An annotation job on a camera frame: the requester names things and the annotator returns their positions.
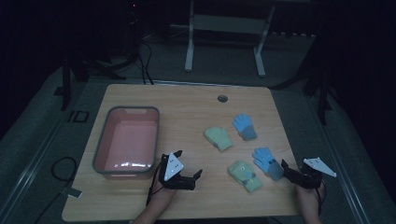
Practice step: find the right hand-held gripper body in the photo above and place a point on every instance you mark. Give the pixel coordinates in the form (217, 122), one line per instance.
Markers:
(308, 179)

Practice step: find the blue glove grey cuff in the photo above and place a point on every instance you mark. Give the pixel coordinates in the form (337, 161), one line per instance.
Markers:
(245, 126)
(267, 161)

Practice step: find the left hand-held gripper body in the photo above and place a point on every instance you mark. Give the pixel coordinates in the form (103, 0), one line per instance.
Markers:
(172, 169)

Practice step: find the plain green mitten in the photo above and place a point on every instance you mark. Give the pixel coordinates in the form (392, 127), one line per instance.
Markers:
(218, 137)

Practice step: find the person's left hand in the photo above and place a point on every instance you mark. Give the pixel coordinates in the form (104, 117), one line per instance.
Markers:
(162, 193)

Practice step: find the grey tape piece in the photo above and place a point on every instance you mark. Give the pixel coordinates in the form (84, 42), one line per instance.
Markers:
(72, 193)

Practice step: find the pink basin grey rim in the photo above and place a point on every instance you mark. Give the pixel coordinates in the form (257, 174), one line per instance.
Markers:
(127, 140)

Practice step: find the green mitten with face print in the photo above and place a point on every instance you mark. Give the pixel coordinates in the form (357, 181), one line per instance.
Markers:
(245, 175)

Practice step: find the grey table grommet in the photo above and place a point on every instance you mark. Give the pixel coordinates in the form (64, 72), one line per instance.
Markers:
(222, 99)

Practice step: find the white desk frame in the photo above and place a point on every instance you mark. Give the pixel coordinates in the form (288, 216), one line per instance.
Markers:
(225, 25)

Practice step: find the person's right hand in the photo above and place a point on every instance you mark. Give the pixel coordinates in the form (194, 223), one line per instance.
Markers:
(307, 196)

